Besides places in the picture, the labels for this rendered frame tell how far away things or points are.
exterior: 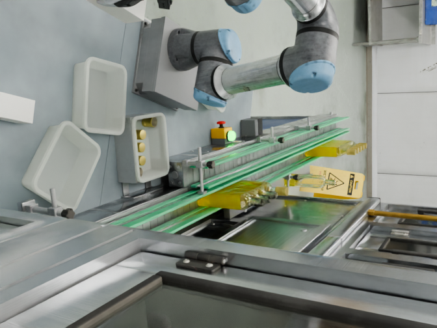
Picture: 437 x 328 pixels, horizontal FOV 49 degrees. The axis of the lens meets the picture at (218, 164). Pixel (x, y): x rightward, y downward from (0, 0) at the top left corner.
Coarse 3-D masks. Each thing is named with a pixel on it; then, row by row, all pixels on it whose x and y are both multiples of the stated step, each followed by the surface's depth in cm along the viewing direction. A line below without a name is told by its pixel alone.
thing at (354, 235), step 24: (216, 216) 211; (240, 216) 213; (264, 216) 211; (288, 216) 209; (312, 216) 207; (336, 216) 204; (360, 216) 192; (336, 240) 167; (360, 240) 177; (384, 240) 174; (408, 240) 173; (432, 240) 172; (408, 264) 151; (432, 264) 147
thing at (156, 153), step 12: (132, 120) 157; (132, 132) 157; (156, 132) 173; (156, 144) 174; (144, 156) 173; (156, 156) 174; (168, 156) 173; (144, 168) 173; (156, 168) 175; (168, 168) 174; (144, 180) 163
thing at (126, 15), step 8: (88, 0) 110; (96, 0) 109; (144, 0) 118; (104, 8) 113; (112, 8) 113; (120, 8) 112; (128, 8) 113; (136, 8) 115; (144, 8) 118; (120, 16) 117; (128, 16) 116; (136, 16) 116
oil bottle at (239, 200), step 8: (216, 192) 180; (224, 192) 179; (232, 192) 178; (240, 192) 177; (200, 200) 182; (208, 200) 181; (216, 200) 179; (224, 200) 177; (232, 200) 175; (240, 200) 173; (248, 200) 173; (232, 208) 176; (240, 208) 174
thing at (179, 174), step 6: (174, 162) 175; (180, 162) 174; (174, 168) 175; (180, 168) 174; (186, 168) 175; (168, 174) 177; (174, 174) 175; (180, 174) 175; (186, 174) 176; (174, 180) 177; (180, 180) 175; (186, 180) 176; (174, 186) 177; (180, 186) 176; (186, 186) 176
